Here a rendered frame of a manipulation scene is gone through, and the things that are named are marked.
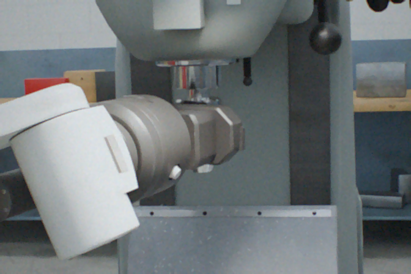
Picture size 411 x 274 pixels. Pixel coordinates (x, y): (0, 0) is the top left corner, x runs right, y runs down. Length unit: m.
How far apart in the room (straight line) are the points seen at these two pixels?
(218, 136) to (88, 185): 0.20
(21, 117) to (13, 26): 4.76
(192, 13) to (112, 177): 0.16
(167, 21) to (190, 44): 0.05
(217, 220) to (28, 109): 0.66
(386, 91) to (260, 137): 3.35
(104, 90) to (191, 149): 3.95
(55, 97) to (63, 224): 0.09
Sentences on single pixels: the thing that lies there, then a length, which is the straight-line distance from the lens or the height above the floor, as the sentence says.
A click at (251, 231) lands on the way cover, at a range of 1.15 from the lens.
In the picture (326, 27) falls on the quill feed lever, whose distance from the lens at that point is 0.68.
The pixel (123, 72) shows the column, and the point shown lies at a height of 1.27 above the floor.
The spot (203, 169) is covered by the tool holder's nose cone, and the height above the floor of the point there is 1.20.
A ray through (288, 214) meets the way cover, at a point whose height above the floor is 1.05.
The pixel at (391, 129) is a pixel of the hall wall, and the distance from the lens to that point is 5.03.
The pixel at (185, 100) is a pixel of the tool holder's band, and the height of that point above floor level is 1.27.
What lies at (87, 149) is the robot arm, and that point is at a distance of 0.54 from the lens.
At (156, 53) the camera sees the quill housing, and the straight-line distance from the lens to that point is 0.69.
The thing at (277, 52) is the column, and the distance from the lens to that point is 1.12.
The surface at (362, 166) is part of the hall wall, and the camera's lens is 5.06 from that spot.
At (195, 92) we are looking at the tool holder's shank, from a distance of 0.75.
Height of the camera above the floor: 1.35
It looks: 9 degrees down
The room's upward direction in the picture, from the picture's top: 2 degrees counter-clockwise
